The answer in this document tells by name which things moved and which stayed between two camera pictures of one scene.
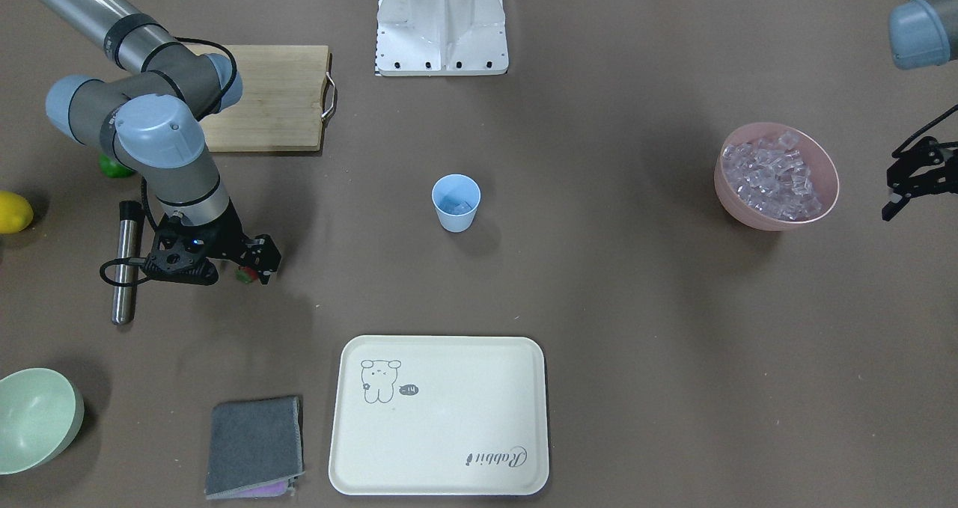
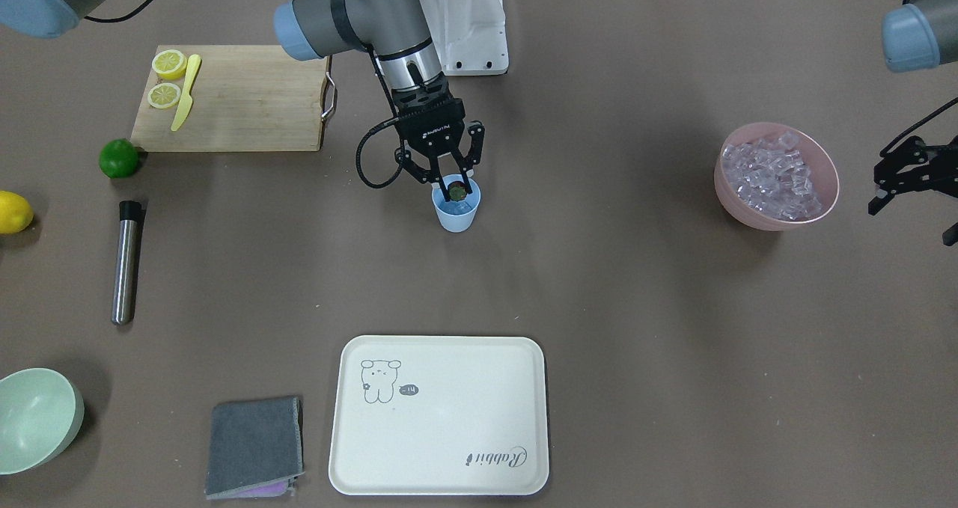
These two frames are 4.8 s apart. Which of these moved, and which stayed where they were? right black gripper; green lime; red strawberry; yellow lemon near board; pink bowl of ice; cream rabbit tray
Moved: right black gripper; red strawberry
Stayed: pink bowl of ice; cream rabbit tray; yellow lemon near board; green lime
